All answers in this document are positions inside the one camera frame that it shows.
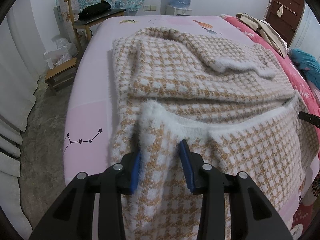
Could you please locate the beige clothes pile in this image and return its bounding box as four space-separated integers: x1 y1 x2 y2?
236 13 287 58

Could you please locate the blue fluffy garment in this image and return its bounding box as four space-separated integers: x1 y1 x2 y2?
289 48 319 87

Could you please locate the small wooden stool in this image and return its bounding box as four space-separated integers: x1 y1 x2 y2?
45 58 78 94

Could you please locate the white plastic bag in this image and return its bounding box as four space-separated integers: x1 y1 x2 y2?
43 35 78 69

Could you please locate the pink bed sheet mattress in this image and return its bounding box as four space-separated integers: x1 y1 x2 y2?
63 16 299 237

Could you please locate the wooden chair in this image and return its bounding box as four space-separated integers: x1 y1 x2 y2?
64 0 126 53

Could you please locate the white curtain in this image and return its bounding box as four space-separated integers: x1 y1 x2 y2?
1 11 40 239

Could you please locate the white water dispenser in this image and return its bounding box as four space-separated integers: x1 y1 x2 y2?
165 5 193 16

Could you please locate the pink floral quilt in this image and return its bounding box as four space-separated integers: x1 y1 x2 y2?
220 14 319 239

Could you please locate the black bag on chair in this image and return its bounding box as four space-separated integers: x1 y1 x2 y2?
79 1 111 21

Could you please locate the beige houndstooth knit coat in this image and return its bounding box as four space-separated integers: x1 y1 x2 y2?
110 27 319 239

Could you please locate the cloth hanging on door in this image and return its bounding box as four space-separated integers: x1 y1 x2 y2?
276 5 284 18

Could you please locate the wall power socket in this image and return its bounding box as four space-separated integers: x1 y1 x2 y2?
143 5 157 11

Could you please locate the brown wooden door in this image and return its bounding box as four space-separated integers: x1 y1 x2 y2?
265 0 305 45

